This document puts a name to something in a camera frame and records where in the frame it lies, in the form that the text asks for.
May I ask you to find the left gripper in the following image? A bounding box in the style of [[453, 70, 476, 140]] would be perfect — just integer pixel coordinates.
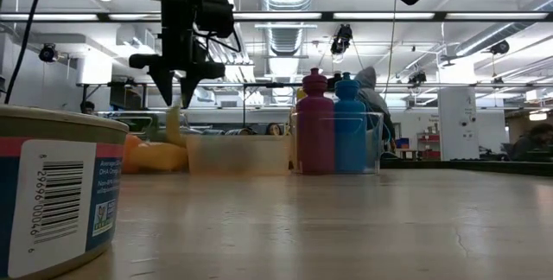
[[128, 33, 226, 109]]

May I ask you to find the round orange fruit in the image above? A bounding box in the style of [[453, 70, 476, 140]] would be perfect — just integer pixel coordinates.
[[122, 133, 143, 175]]

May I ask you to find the magenta squeeze bottle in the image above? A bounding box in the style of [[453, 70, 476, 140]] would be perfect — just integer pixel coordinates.
[[296, 67, 336, 175]]

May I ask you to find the blue squeeze bottle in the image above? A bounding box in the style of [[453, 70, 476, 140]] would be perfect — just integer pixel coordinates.
[[334, 71, 368, 174]]

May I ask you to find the tin can blue label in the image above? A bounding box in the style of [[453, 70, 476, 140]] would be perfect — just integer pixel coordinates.
[[0, 105, 130, 280]]

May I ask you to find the white light strip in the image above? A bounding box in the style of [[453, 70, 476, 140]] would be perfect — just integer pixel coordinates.
[[107, 13, 162, 22], [446, 12, 550, 21], [232, 12, 323, 21], [332, 12, 435, 20], [0, 13, 100, 22]]

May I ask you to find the clear plastic bin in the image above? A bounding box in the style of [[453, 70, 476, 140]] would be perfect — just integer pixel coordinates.
[[289, 111, 385, 175], [92, 110, 204, 173]]

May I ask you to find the orange plastic bin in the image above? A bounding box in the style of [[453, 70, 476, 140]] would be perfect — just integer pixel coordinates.
[[185, 134, 294, 176]]

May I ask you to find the white column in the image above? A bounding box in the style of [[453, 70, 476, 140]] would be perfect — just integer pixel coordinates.
[[437, 86, 480, 162]]

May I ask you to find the small red shelf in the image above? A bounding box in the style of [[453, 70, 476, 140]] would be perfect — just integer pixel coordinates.
[[416, 131, 442, 160]]

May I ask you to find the thin black cable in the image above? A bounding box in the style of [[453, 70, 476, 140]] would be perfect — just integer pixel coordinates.
[[3, 0, 49, 105]]

